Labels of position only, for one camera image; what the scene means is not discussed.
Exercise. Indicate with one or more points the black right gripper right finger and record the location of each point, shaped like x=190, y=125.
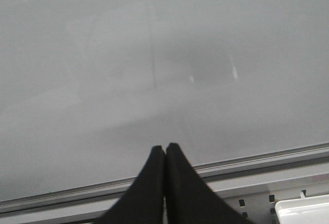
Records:
x=188, y=198

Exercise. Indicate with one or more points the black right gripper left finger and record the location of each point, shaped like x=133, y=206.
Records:
x=143, y=201

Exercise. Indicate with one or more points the white plastic tray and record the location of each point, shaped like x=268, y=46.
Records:
x=304, y=210

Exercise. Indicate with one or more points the whiteboard with aluminium frame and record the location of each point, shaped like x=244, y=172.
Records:
x=89, y=86

